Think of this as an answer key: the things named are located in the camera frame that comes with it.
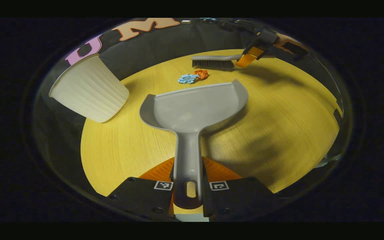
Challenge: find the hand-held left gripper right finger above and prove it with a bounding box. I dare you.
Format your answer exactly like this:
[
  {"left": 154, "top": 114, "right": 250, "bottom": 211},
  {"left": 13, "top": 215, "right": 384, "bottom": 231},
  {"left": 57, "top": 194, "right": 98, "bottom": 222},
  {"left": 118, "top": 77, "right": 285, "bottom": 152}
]
[{"left": 202, "top": 157, "right": 276, "bottom": 220}]

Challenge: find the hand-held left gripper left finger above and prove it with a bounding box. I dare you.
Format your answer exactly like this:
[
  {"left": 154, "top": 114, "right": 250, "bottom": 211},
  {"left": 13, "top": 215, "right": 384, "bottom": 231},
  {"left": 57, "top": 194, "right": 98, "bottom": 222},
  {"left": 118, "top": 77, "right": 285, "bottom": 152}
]
[{"left": 107, "top": 157, "right": 176, "bottom": 220}]

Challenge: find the small grey broom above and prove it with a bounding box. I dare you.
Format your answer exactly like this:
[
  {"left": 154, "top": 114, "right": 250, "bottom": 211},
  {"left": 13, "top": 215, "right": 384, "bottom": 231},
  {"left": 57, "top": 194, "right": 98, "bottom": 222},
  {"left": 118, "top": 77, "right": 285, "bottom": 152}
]
[{"left": 191, "top": 53, "right": 276, "bottom": 70}]

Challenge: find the blue paper scrap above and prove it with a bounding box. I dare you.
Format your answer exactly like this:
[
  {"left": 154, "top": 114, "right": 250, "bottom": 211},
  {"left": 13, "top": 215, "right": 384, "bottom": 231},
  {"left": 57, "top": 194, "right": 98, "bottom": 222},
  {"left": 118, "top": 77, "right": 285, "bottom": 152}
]
[{"left": 178, "top": 74, "right": 199, "bottom": 84}]

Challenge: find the grey plastic dustpan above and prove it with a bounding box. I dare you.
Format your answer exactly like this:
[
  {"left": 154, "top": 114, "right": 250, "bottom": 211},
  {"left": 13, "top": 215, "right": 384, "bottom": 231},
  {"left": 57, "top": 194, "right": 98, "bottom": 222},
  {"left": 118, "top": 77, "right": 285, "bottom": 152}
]
[{"left": 139, "top": 79, "right": 248, "bottom": 210}]

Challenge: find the white ribbed garbage bin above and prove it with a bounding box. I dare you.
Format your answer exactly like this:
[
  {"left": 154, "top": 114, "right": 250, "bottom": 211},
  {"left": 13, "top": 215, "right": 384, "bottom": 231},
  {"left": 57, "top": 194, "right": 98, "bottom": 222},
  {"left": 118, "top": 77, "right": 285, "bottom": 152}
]
[{"left": 49, "top": 53, "right": 130, "bottom": 123}]

